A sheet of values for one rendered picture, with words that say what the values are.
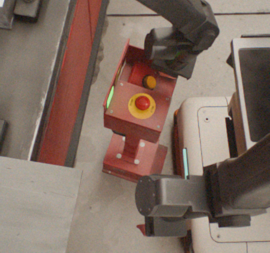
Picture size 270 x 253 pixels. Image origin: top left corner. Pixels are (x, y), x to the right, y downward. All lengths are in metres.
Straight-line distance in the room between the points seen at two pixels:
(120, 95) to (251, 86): 0.37
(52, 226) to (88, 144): 1.09
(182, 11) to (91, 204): 1.15
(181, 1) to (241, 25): 1.41
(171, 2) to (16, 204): 0.47
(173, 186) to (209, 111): 1.09
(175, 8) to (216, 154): 0.89
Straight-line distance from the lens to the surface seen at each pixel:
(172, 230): 0.72
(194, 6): 0.83
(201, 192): 0.60
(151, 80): 1.16
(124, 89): 1.09
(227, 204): 0.54
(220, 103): 1.67
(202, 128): 1.62
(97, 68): 1.98
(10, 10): 1.06
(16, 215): 0.80
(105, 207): 1.80
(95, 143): 1.85
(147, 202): 0.59
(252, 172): 0.44
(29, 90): 1.00
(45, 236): 0.79
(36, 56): 1.04
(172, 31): 0.90
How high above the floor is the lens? 1.78
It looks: 70 degrees down
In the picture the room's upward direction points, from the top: 10 degrees clockwise
